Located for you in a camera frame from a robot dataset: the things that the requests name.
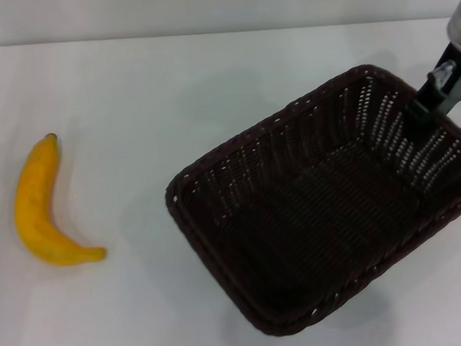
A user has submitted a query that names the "dark brown woven basket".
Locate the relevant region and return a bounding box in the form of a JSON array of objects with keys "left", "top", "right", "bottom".
[{"left": 156, "top": 57, "right": 461, "bottom": 343}]

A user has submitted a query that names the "yellow banana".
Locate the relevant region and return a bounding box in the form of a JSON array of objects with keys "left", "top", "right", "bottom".
[{"left": 8, "top": 130, "right": 109, "bottom": 270}]

